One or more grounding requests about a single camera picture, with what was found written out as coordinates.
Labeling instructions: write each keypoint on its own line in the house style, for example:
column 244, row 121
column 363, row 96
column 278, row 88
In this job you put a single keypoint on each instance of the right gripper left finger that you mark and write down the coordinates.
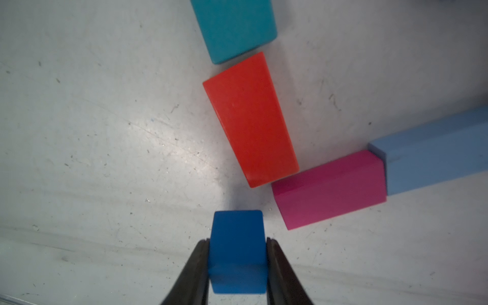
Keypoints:
column 192, row 285

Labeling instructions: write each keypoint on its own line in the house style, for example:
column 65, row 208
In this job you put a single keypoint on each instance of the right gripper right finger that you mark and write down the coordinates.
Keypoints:
column 283, row 286

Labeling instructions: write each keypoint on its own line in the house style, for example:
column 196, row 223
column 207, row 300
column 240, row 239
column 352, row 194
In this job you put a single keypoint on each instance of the teal block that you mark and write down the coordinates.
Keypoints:
column 232, row 28

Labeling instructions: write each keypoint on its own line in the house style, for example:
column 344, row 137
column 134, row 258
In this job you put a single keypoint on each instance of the red block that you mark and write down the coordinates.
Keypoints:
column 247, row 106

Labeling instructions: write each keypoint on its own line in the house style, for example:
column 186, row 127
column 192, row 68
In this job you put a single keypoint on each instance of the light blue block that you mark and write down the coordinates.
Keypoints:
column 442, row 150

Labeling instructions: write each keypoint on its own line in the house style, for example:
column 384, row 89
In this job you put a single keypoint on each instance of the dark blue cube block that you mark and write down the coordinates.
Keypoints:
column 237, row 262

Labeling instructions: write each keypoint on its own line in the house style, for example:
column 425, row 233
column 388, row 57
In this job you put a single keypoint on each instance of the magenta block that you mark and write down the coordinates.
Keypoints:
column 342, row 186

